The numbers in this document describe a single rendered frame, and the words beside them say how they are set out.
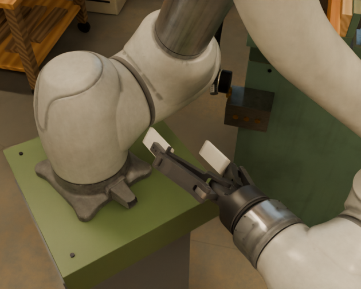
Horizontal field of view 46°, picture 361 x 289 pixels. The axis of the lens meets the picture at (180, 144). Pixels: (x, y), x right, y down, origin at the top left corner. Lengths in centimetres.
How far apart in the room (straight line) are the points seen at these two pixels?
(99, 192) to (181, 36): 34
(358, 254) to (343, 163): 85
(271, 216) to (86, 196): 40
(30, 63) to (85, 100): 133
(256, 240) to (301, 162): 84
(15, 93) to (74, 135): 153
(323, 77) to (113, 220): 55
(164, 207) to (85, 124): 25
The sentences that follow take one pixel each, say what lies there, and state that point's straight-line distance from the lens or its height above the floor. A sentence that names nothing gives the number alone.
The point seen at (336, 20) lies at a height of 94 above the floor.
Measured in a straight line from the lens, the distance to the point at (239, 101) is 116.
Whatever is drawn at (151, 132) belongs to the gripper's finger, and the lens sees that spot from 70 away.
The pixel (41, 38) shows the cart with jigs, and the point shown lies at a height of 20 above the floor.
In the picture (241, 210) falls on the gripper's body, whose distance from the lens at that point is 60.
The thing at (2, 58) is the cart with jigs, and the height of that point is 18.
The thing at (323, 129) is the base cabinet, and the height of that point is 51.
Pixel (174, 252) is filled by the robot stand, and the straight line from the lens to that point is 105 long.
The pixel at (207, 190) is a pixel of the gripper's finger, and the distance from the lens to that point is 60.
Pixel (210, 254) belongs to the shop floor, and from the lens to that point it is 157.
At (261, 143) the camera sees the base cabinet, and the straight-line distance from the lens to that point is 135.
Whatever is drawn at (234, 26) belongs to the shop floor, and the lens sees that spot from 257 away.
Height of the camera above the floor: 140
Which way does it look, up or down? 49 degrees down
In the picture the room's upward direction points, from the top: straight up
